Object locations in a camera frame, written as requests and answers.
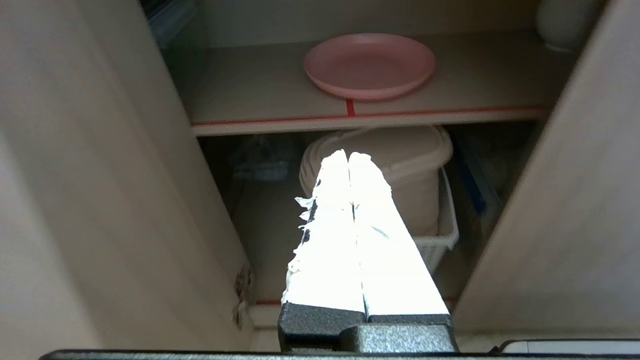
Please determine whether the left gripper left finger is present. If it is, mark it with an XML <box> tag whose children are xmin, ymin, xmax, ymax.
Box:
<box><xmin>278</xmin><ymin>149</ymin><xmax>366</xmax><ymax>352</ymax></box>

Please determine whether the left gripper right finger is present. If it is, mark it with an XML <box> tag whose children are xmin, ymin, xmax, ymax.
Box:
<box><xmin>339</xmin><ymin>152</ymin><xmax>459</xmax><ymax>353</ymax></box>

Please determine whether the metal cabinet hinge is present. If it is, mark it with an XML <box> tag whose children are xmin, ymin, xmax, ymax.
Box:
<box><xmin>233</xmin><ymin>264</ymin><xmax>255</xmax><ymax>331</ymax></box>

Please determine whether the beige cabinet shelf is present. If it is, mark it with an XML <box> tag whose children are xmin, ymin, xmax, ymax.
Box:
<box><xmin>181</xmin><ymin>33</ymin><xmax>576</xmax><ymax>137</ymax></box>

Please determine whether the beige cabinet door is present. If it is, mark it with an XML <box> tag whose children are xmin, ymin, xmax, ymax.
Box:
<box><xmin>0</xmin><ymin>0</ymin><xmax>257</xmax><ymax>360</ymax></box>
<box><xmin>452</xmin><ymin>0</ymin><xmax>640</xmax><ymax>337</ymax></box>

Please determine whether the white plastic basket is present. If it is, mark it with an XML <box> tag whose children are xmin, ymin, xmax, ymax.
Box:
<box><xmin>413</xmin><ymin>167</ymin><xmax>460</xmax><ymax>275</ymax></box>

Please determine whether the beige lidded plastic container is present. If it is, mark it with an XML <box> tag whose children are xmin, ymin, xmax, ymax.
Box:
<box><xmin>299</xmin><ymin>126</ymin><xmax>454</xmax><ymax>237</ymax></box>

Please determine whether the blue clear plastic bag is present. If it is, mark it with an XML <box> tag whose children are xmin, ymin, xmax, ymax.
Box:
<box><xmin>452</xmin><ymin>125</ymin><xmax>506</xmax><ymax>251</ymax></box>

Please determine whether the pink plastic plate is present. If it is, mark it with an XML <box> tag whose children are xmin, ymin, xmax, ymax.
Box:
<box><xmin>303</xmin><ymin>33</ymin><xmax>437</xmax><ymax>102</ymax></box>

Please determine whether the white ceramic vessel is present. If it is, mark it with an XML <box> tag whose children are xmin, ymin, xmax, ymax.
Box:
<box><xmin>536</xmin><ymin>0</ymin><xmax>607</xmax><ymax>53</ymax></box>

